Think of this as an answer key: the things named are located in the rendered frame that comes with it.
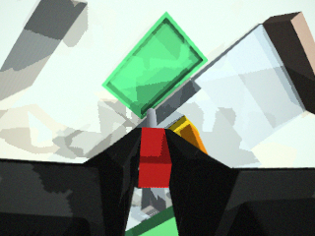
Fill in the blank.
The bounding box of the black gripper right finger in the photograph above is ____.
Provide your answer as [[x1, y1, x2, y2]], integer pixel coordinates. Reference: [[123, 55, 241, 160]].
[[164, 129, 315, 236]]

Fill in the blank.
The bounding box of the green tray floor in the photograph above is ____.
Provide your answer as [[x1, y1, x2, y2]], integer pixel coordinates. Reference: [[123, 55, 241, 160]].
[[110, 18, 201, 110]]

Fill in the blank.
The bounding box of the red-headed metal pin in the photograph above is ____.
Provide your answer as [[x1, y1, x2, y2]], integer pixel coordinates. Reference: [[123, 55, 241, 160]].
[[138, 108, 172, 188]]

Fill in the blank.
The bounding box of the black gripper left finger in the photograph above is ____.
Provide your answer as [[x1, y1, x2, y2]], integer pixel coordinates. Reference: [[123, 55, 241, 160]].
[[0, 128, 142, 236]]

